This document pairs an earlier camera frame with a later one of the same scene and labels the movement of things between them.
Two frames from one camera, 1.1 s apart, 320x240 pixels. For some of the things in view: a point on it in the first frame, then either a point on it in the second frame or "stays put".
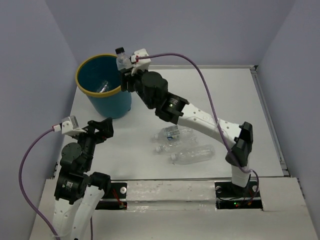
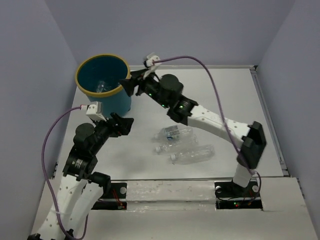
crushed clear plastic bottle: [183, 146] stays put
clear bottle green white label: [175, 132] stays put
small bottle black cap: [122, 60] → [113, 83]
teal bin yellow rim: [98, 76] stays put
